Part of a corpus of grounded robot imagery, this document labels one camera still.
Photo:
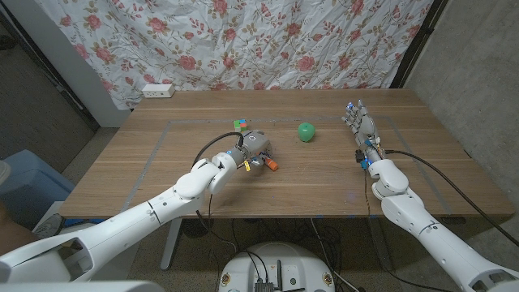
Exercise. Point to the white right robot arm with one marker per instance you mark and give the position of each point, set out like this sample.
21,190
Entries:
409,211

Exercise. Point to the green ball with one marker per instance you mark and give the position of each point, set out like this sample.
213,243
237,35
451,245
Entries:
306,131

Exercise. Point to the black round floor object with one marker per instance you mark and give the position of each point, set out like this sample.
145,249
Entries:
198,228

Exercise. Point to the multicoloured Rubik's cube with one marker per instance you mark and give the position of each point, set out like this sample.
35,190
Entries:
240,125

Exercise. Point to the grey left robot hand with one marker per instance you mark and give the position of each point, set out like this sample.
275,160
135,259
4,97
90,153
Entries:
253,142

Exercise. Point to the grey table leg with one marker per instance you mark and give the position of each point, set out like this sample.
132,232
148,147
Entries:
380,247

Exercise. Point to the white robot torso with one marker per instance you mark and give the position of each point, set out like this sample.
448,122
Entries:
292,263

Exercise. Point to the blue plastic bin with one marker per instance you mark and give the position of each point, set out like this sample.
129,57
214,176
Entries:
32,182

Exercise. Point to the floral backdrop cloth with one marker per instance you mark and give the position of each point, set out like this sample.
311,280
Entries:
243,40

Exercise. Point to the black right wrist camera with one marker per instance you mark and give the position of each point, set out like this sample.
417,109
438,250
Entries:
361,159

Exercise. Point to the grey sneaker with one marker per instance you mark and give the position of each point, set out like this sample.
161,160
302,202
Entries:
48,227

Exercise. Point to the black backdrop pole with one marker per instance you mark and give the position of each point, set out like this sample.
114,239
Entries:
418,44

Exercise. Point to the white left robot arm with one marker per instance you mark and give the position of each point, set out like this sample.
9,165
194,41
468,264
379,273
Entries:
134,219

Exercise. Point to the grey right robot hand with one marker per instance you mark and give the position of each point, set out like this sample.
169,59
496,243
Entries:
363,123

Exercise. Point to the person's leg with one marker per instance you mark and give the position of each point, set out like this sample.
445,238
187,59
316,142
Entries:
16,235

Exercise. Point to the white power strip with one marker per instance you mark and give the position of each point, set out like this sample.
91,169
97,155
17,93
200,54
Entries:
158,90

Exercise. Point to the white table leg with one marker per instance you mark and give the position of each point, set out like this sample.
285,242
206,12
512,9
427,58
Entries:
170,247

